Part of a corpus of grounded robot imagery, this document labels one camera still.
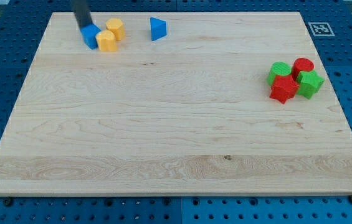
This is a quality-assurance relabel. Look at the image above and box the yellow heart-shaped block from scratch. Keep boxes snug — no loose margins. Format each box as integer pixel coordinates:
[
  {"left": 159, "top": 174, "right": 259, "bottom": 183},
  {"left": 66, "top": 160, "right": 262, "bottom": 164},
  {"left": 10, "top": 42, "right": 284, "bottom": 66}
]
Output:
[{"left": 95, "top": 30, "right": 118, "bottom": 52}]

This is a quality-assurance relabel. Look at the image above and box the green cylinder block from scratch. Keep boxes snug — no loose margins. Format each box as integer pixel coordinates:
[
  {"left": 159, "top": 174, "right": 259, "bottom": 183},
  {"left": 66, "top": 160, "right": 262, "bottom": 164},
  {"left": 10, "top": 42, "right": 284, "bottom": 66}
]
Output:
[{"left": 267, "top": 62, "right": 292, "bottom": 85}]

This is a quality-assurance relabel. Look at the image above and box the green star block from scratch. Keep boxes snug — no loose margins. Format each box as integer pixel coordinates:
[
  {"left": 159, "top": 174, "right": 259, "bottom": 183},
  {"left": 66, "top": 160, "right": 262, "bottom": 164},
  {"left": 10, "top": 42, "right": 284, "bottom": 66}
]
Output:
[{"left": 296, "top": 70, "right": 325, "bottom": 99}]

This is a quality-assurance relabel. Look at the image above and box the blue cube block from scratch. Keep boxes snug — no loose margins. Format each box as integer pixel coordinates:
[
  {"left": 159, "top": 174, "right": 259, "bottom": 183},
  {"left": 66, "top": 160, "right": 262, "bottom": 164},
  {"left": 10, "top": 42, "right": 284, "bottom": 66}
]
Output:
[{"left": 80, "top": 24, "right": 101, "bottom": 49}]

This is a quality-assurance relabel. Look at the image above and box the red star block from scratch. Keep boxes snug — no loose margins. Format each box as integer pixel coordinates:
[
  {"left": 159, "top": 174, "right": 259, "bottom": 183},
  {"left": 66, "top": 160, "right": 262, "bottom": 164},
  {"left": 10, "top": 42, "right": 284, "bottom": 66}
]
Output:
[{"left": 269, "top": 75, "right": 300, "bottom": 104}]

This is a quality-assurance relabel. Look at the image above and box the white fiducial marker tag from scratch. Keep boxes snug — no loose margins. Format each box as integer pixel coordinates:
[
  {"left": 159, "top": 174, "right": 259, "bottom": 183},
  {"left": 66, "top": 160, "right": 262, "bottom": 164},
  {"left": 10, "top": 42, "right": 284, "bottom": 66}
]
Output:
[{"left": 308, "top": 22, "right": 335, "bottom": 37}]

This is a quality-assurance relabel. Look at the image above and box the black bolt front left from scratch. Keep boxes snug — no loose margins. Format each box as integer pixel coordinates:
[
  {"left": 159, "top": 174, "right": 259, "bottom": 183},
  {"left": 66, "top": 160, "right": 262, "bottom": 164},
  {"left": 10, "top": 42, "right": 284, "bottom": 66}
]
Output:
[{"left": 2, "top": 197, "right": 13, "bottom": 207}]

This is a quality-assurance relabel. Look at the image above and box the red cylinder block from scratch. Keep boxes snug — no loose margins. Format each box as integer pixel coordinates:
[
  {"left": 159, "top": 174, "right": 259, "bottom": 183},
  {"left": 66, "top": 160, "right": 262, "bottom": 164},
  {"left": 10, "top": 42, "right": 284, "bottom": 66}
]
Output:
[{"left": 291, "top": 58, "right": 315, "bottom": 80}]

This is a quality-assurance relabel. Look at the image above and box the blue triangular prism block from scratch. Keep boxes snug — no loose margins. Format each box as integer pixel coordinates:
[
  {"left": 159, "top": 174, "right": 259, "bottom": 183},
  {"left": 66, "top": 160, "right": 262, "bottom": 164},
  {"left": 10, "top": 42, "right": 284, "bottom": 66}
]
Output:
[{"left": 150, "top": 17, "right": 167, "bottom": 41}]

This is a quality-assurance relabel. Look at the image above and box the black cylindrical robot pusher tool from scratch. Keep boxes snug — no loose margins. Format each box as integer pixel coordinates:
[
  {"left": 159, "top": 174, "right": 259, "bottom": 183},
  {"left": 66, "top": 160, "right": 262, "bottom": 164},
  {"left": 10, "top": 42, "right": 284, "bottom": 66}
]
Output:
[{"left": 70, "top": 0, "right": 93, "bottom": 29}]

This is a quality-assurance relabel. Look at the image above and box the light wooden board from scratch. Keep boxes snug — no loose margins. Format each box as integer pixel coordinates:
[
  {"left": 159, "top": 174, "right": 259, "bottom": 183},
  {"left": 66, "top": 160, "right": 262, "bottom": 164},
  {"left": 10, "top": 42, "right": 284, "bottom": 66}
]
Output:
[{"left": 0, "top": 12, "right": 352, "bottom": 197}]

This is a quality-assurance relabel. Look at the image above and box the yellow hexagon block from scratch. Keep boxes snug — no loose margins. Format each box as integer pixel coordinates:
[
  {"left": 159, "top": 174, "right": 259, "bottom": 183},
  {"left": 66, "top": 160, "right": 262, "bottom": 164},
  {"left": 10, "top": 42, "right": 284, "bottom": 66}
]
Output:
[{"left": 105, "top": 18, "right": 126, "bottom": 41}]

